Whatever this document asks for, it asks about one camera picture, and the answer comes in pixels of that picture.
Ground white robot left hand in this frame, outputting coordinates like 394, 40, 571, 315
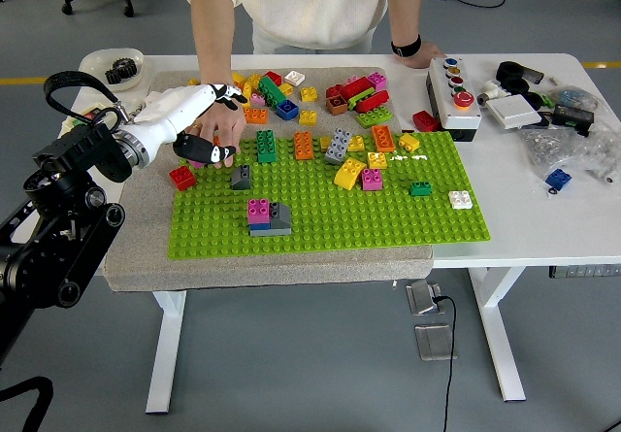
133, 83, 248, 165

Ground person's left hand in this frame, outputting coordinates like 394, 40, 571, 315
401, 39, 447, 70

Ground person's right hand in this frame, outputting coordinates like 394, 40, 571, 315
191, 101, 249, 170

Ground grey sloped toy brick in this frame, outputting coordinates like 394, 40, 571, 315
230, 164, 252, 191
268, 202, 293, 232

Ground green long toy brick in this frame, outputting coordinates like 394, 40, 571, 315
255, 129, 278, 164
256, 76, 287, 109

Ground red curved toy brick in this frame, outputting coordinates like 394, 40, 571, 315
353, 89, 391, 114

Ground lime flat toy brick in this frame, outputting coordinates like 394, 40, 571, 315
344, 86, 377, 109

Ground large red toy brick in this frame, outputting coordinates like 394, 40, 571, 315
338, 77, 376, 103

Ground lime long toy brick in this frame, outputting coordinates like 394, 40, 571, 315
355, 106, 394, 130

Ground grey long toy brick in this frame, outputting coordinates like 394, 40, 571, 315
323, 127, 352, 166

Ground grey flat toy brick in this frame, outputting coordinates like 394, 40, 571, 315
248, 226, 293, 238

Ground yellow curved toy brick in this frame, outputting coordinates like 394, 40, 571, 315
333, 156, 368, 191

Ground green baseplate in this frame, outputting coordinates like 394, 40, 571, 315
167, 130, 492, 260

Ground black wristwatch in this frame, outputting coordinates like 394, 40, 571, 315
389, 33, 422, 59

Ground push-button control box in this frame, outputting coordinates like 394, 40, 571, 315
425, 55, 483, 143

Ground white pipe fitting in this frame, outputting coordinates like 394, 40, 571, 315
475, 79, 510, 108

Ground black tape roll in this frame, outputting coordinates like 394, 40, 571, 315
495, 60, 528, 82
502, 77, 531, 96

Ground white bowl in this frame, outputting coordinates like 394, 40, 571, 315
79, 48, 147, 92

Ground person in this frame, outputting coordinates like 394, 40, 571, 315
179, 0, 389, 56

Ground clear bag of screws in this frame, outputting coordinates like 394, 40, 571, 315
518, 125, 591, 181

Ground clear bag blue parts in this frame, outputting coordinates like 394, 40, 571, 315
545, 85, 601, 113

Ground grey-brown mat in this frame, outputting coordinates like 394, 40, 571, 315
103, 66, 435, 293

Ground black power adapter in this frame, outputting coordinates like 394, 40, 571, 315
551, 104, 596, 138

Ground clear bag of parts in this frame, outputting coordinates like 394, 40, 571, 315
579, 120, 621, 185

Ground white table leg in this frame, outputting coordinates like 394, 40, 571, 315
468, 266, 528, 403
145, 289, 188, 415

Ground table height control panel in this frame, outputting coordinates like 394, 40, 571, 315
548, 264, 621, 280

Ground white red-green switch box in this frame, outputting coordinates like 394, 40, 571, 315
61, 103, 120, 130

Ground white switch panel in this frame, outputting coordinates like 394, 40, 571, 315
484, 95, 543, 132

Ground black power cord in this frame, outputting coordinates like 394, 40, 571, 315
431, 294, 460, 432

